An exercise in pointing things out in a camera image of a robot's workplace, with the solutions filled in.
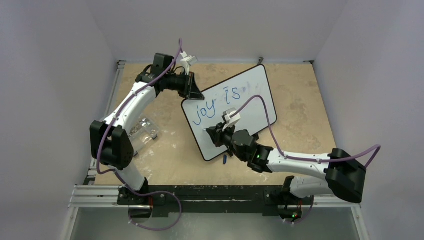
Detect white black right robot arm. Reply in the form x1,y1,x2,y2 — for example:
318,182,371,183
205,123,367,204

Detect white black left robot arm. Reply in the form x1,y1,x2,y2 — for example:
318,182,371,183
89,51,205,206

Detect white whiteboard with black frame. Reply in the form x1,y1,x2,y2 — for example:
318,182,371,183
181,64,278,162

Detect aluminium frame rail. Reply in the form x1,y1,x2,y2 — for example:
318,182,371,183
70,62,367,227

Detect clear plastic screw organizer box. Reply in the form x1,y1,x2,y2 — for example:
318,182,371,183
128,114,160,153

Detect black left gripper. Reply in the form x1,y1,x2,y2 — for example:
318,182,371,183
164,71,205,100

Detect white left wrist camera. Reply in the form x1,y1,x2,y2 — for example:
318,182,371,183
180,51,198,75

